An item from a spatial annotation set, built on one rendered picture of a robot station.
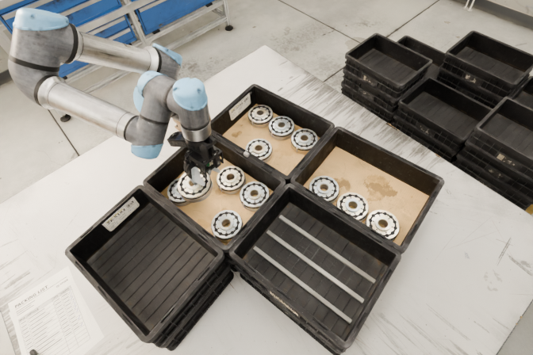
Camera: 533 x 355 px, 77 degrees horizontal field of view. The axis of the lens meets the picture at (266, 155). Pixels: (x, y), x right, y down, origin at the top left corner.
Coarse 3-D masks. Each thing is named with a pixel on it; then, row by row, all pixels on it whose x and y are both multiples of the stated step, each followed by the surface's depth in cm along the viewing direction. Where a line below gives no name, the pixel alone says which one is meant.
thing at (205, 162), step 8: (192, 144) 86; (200, 144) 86; (208, 144) 86; (192, 152) 92; (200, 152) 90; (208, 152) 87; (216, 152) 93; (192, 160) 92; (200, 160) 90; (208, 160) 89; (216, 160) 93; (200, 168) 91; (208, 168) 92
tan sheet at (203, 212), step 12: (216, 180) 123; (252, 180) 122; (216, 192) 120; (192, 204) 118; (204, 204) 117; (216, 204) 117; (228, 204) 116; (240, 204) 116; (192, 216) 115; (204, 216) 114; (240, 216) 114
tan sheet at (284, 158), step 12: (240, 120) 139; (228, 132) 136; (240, 132) 136; (252, 132) 135; (264, 132) 135; (240, 144) 132; (276, 144) 131; (288, 144) 130; (276, 156) 127; (288, 156) 127; (300, 156) 126; (276, 168) 124; (288, 168) 124
